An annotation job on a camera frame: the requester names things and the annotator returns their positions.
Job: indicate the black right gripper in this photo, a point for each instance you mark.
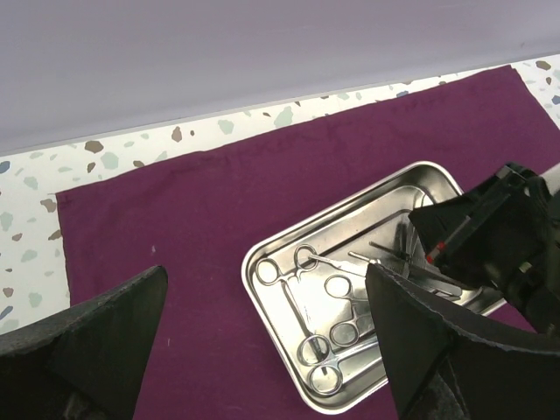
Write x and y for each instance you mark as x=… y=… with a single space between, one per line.
x=502 y=234

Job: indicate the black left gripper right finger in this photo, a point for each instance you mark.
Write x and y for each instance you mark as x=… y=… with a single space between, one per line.
x=444 y=361

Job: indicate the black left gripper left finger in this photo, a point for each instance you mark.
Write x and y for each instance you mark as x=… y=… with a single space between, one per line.
x=88 y=361

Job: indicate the stainless steel instrument tray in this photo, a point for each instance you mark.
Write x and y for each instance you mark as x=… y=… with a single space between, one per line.
x=341 y=234

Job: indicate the purple surgical cloth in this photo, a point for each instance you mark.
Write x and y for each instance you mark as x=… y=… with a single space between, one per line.
x=198 y=215

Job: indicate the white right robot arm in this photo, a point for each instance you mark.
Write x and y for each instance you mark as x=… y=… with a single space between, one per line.
x=552 y=179

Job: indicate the steel surgical scissors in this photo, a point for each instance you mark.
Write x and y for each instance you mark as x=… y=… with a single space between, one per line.
x=286 y=287

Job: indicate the steel forceps in tray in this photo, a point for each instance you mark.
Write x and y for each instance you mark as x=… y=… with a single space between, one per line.
x=402 y=259

